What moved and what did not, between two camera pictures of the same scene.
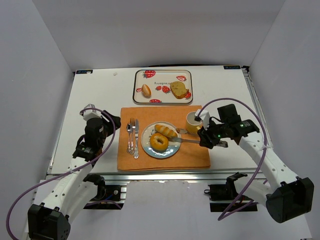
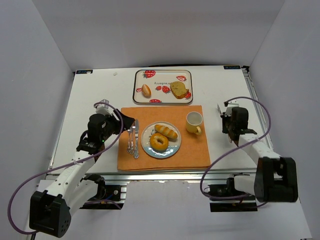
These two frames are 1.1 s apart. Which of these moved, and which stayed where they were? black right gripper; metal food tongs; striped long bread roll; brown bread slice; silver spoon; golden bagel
Moved: black right gripper; metal food tongs
Stayed: silver spoon; golden bagel; striped long bread roll; brown bread slice
